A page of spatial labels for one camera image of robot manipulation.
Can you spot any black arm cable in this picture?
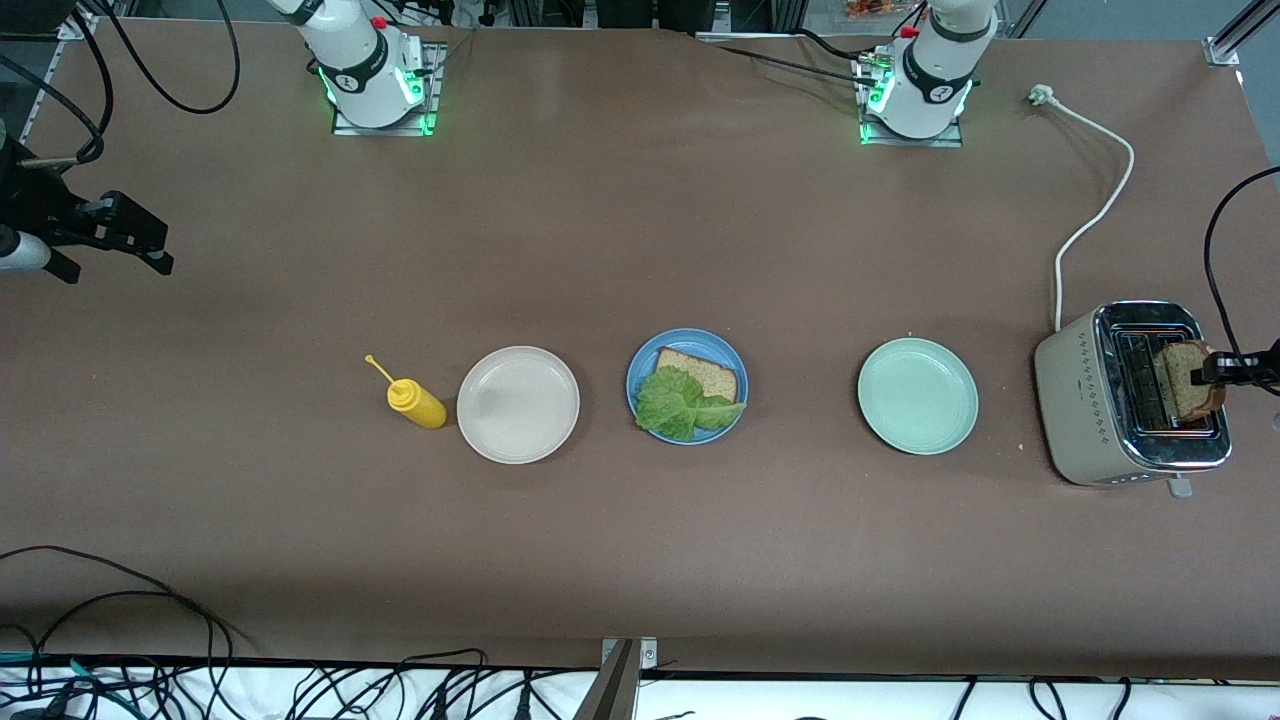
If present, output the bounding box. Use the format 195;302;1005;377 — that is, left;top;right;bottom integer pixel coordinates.
0;8;114;169
95;0;242;115
1203;165;1280;366

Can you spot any white toaster power cord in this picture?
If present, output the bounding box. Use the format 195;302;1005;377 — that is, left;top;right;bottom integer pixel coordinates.
1028;85;1136;333

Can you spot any thin black floor cable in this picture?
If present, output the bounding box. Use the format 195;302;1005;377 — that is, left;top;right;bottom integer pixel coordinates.
0;590;233;720
0;545;256;651

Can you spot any black base cable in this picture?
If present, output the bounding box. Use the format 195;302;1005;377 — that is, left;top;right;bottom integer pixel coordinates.
712;42;881;86
795;28;881;63

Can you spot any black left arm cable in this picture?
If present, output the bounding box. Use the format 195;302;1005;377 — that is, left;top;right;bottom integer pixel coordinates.
1203;165;1280;366

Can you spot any aluminium frame profile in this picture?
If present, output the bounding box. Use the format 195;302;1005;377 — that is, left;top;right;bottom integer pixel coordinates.
1205;0;1266;67
18;8;89;146

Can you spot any brown bread slice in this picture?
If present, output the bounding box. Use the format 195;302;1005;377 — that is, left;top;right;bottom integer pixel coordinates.
1155;340;1228;423
655;346;741;403

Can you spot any beige chrome toaster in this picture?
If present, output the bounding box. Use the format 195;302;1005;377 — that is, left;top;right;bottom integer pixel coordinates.
1034;300;1233;499

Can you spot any yellow mustard squeeze bottle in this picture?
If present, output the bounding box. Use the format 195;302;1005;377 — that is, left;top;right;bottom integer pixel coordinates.
364;354;449;432

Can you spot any teal floor cable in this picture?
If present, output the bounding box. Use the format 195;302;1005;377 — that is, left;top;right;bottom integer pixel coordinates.
0;650;96;686

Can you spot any green lettuce leaf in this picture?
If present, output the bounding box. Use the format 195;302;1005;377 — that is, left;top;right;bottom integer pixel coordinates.
635;366;748;443

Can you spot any green round plate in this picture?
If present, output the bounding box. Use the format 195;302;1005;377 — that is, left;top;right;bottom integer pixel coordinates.
857;337;980;456

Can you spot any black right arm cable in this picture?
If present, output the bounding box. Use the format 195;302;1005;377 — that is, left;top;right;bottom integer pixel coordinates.
95;0;242;115
0;8;114;169

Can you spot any blue round plate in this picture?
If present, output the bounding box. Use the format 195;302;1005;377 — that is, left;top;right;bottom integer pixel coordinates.
626;328;749;446

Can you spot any grey camera post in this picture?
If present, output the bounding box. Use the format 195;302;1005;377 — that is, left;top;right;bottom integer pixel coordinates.
570;640;641;720

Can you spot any small metal bracket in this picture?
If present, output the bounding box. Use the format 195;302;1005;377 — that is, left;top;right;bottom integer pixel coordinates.
600;637;659;669

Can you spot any white round plate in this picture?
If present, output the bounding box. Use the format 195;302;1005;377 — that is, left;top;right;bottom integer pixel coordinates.
456;345;581;466

